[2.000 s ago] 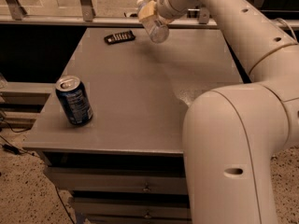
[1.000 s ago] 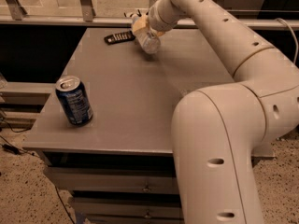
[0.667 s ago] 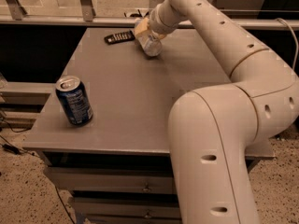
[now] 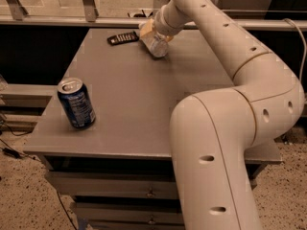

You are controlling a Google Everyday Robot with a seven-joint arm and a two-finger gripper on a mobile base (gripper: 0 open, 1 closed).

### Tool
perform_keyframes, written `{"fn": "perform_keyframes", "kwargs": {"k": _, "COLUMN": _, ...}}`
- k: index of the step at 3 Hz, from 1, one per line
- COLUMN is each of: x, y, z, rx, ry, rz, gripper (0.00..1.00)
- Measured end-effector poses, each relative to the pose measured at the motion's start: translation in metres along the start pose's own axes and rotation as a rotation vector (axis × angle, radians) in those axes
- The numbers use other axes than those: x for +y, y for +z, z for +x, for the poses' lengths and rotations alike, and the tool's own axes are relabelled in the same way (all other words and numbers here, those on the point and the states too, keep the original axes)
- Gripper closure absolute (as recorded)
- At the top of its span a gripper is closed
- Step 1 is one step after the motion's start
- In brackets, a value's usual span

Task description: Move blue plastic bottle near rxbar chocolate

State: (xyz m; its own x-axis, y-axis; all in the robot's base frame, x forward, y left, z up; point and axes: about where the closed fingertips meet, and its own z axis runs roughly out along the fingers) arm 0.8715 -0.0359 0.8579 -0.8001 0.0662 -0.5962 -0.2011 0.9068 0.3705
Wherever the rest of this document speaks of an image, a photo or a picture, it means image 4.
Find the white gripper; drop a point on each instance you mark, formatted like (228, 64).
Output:
(158, 26)

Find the clear blue-label plastic bottle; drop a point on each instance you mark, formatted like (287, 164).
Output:
(155, 43)

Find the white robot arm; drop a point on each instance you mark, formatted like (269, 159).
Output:
(210, 131)

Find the black rxbar chocolate bar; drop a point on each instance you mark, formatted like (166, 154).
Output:
(123, 38)

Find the blue soda can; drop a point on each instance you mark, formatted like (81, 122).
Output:
(74, 98)

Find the grey drawer cabinet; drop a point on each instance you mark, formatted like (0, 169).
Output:
(134, 96)

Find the metal railing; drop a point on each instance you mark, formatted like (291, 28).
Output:
(96, 13)

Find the upper grey drawer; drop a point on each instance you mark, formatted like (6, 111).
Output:
(143, 185)

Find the grey drawer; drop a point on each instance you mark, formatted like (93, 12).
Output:
(128, 213)
(143, 185)

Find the lower grey drawer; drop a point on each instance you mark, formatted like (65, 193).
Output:
(128, 213)

